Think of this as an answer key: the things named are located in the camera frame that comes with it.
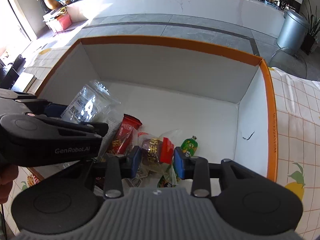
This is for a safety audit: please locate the green sausage snack stick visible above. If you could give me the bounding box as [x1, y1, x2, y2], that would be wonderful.
[180, 136, 198, 157]

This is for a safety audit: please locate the dark red snack bar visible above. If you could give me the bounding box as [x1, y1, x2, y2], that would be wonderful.
[106, 114, 142, 155]

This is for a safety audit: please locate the clear plastic snack bag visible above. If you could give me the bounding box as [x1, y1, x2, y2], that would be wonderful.
[61, 80, 120, 124]

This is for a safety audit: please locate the person's left hand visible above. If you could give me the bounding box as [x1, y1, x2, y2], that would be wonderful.
[0, 165, 18, 204]

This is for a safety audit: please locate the black notebook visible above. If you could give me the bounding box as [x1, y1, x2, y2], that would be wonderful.
[11, 72, 36, 93]

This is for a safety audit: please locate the purple red pastry packet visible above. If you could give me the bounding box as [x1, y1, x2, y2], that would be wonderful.
[137, 129, 182, 175]

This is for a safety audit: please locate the orange cardboard box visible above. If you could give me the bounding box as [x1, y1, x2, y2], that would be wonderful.
[31, 36, 278, 181]

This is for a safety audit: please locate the white storage box pink front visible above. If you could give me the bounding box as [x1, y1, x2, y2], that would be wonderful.
[43, 7, 72, 33]

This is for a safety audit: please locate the lemon print checked tablecloth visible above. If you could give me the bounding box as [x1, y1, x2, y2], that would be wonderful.
[0, 47, 320, 240]

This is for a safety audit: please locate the clear glass chair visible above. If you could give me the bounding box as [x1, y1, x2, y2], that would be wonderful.
[268, 47, 308, 79]

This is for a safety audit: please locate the white marble tv console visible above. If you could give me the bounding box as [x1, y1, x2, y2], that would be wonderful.
[67, 0, 284, 37]

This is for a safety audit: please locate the silver pedal trash bin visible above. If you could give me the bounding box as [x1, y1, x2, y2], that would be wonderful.
[276, 10, 310, 54]

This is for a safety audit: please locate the tall potted plant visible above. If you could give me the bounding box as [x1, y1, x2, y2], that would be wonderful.
[300, 0, 319, 55]

